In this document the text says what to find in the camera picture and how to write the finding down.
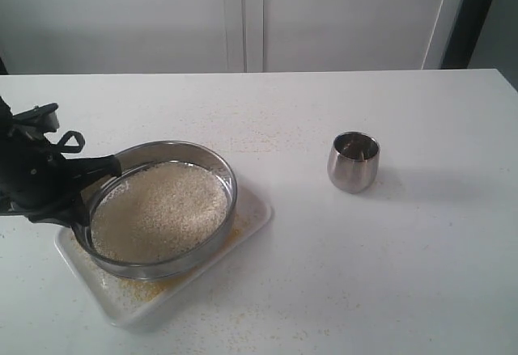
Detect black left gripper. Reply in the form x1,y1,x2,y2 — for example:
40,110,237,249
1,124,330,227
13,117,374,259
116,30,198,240
1,101,121,227

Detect round steel mesh sieve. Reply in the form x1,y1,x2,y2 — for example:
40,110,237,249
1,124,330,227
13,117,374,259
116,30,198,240
71,141,238,281

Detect stainless steel cup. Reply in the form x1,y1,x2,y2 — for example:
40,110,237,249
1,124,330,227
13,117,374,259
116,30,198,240
327,131,380,194

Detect yellow fine sieved grains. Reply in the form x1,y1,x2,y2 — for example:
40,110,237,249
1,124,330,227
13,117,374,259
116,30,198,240
56,211,252,309

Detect white rectangular plastic tray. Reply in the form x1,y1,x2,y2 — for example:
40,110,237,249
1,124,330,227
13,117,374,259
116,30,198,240
54,185,273,328

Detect white cabinet doors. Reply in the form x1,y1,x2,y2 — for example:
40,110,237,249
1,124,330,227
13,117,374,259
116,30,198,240
1,0,461,74

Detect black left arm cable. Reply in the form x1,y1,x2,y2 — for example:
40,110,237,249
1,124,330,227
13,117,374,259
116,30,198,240
48,129,86,156

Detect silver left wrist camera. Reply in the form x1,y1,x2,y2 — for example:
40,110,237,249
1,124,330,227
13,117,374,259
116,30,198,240
13,103,60,133

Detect dark vertical post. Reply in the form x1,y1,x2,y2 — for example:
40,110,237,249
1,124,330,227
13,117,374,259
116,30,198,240
440,0,493,70

